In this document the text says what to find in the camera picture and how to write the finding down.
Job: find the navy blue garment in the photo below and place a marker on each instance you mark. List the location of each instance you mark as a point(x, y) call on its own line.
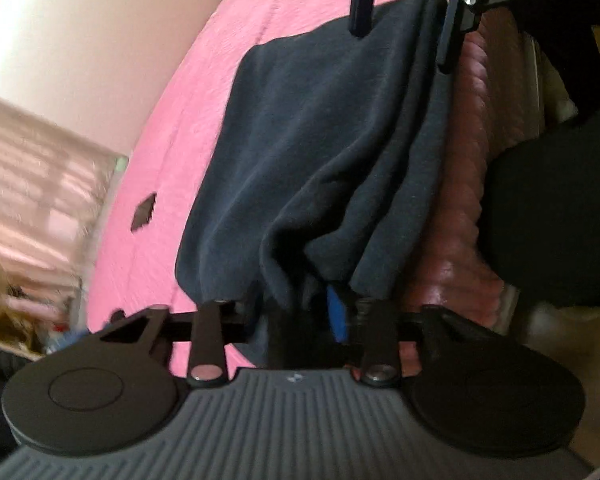
point(305, 135)

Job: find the person's black clothing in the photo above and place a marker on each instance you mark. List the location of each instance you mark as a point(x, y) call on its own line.
point(555, 210)

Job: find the person's right forearm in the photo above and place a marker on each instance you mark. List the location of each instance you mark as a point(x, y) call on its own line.
point(570, 20)

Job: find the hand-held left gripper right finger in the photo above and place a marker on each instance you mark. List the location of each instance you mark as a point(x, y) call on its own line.
point(336, 312)

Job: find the pink ribbed blanket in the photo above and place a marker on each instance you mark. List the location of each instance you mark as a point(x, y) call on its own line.
point(190, 85)

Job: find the brown leather bed frame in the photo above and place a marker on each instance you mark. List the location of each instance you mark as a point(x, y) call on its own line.
point(467, 160)

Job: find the blurred colourful clutter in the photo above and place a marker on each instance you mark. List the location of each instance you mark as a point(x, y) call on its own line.
point(25, 305)

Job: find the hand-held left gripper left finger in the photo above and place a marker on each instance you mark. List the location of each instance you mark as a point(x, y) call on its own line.
point(210, 332)

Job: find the clear plastic storage box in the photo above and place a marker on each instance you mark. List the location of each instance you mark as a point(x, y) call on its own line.
point(30, 175)

